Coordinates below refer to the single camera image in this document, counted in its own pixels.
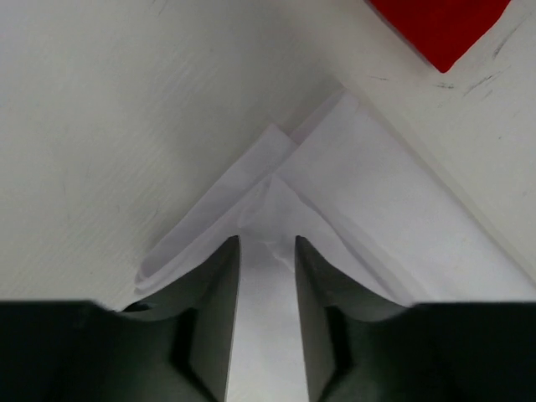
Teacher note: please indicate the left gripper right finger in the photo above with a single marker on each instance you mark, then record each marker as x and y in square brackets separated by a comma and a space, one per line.
[360, 346]

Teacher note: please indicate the white t shirt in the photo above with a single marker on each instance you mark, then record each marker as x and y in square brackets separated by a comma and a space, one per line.
[360, 198]

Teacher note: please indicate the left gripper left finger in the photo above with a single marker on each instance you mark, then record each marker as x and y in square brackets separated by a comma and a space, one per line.
[171, 346]

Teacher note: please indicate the folded red t shirt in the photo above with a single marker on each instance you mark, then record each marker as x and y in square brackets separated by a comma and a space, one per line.
[441, 31]

